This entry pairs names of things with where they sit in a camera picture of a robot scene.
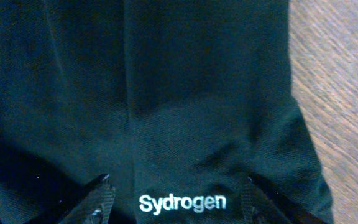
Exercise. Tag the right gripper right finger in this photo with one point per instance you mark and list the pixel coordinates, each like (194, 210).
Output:
(263, 203)

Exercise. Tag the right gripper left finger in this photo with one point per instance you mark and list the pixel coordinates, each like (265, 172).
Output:
(92, 205)

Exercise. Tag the black Sydrogen t-shirt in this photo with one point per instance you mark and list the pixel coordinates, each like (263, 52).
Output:
(178, 101)

